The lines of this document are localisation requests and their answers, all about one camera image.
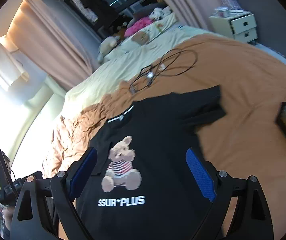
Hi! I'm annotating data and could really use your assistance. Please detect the pink plush cloth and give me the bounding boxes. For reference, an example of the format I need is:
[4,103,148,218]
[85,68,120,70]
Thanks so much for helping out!
[125,17,154,37]

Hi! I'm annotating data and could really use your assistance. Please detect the black teddy bear t-shirt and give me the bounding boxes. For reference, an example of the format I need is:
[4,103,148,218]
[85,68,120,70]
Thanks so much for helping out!
[76,86,225,239]

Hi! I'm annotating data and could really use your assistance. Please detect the white spotted plush toy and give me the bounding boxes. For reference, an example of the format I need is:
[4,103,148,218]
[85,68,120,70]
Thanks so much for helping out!
[148,7,172,21]

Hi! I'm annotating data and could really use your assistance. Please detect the pink left curtain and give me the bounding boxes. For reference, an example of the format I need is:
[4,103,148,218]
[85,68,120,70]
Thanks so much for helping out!
[7,0,94,90]

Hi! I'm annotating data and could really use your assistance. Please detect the cream bedside drawer cabinet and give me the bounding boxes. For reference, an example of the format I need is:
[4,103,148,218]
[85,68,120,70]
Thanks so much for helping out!
[209,11,258,43]

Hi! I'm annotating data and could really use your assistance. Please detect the pale yellow bed sheet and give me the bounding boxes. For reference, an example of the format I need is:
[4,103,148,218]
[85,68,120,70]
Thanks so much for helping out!
[42,14,208,177]

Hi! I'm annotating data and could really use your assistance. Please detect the person's left hand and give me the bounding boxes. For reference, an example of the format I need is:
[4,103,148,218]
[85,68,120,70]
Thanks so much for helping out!
[2,206,15,230]

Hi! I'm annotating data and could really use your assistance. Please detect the pink curtain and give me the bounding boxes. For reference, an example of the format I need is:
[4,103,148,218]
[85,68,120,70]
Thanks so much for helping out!
[146,0,221,32]
[7,0,94,90]

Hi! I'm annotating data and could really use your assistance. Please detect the beige plush toy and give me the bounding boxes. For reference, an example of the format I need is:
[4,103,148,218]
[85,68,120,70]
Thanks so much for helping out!
[97,36,120,64]

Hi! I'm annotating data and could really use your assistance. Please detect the black tangled cable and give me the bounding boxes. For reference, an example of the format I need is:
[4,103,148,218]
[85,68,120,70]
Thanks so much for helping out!
[129,49,198,95]

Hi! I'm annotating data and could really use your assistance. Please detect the pink right curtain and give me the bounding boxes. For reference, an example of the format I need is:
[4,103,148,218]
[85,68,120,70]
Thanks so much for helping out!
[146,0,221,32]

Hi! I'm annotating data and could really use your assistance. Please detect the orange brown blanket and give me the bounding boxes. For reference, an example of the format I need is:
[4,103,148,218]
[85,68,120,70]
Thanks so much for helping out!
[41,34,286,240]

